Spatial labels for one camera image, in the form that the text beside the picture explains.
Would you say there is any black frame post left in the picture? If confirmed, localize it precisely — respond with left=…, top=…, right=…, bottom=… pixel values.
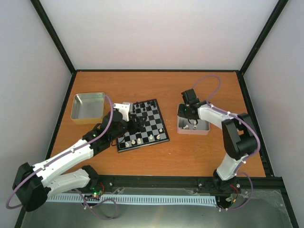
left=30, top=0, right=76, bottom=74

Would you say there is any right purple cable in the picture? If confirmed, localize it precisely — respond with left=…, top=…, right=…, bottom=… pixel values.
left=193, top=75, right=262, bottom=212

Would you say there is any empty silver metal tin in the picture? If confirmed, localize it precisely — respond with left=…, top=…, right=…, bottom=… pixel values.
left=71, top=92, right=105, bottom=125

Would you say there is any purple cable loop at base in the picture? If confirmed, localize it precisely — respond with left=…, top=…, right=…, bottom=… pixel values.
left=76, top=189, right=118, bottom=220

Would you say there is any light blue cable duct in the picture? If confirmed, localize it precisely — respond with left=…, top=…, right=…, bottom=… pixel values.
left=47, top=193, right=217, bottom=207

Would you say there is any black frame post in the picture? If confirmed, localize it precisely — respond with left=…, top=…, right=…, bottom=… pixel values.
left=30, top=0, right=76, bottom=74
left=238, top=0, right=289, bottom=77

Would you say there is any black chess piece set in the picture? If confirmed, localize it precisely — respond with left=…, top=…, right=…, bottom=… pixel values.
left=131, top=99, right=159, bottom=116

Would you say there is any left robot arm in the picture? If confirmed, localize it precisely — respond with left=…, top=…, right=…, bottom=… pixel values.
left=12, top=110, right=146, bottom=212

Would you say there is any black and silver chessboard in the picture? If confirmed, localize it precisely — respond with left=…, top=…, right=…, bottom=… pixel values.
left=116, top=101, right=170, bottom=153

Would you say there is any black frame post right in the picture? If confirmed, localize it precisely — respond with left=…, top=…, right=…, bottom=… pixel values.
left=238, top=0, right=289, bottom=77

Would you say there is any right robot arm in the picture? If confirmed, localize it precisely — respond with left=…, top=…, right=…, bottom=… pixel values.
left=177, top=89, right=261, bottom=192

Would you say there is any pink tin with white pieces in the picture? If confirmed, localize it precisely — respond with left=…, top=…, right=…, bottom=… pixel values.
left=177, top=115, right=210, bottom=135

